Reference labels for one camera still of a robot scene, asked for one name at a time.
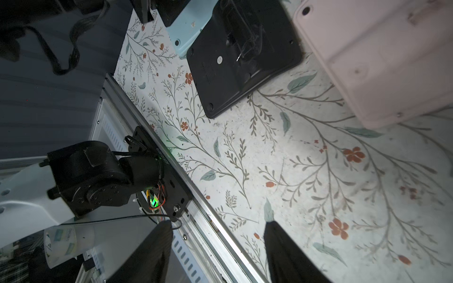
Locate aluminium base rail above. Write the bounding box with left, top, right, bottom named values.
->
left=87, top=73, right=268, bottom=283

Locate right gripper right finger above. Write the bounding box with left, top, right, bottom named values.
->
left=264, top=221, right=330, bottom=283

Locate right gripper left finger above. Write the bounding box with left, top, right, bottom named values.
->
left=107, top=221, right=173, bottom=283

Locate light blue calculator lower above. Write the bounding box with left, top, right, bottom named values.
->
left=167, top=0, right=218, bottom=58

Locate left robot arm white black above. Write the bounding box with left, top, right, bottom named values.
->
left=1, top=141, right=165, bottom=246

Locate pink calculator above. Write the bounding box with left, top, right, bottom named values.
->
left=293, top=1, right=453, bottom=129

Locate small circuit board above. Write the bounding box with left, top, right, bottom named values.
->
left=145, top=181, right=166, bottom=211

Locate floral table mat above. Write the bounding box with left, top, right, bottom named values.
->
left=114, top=14, right=453, bottom=283

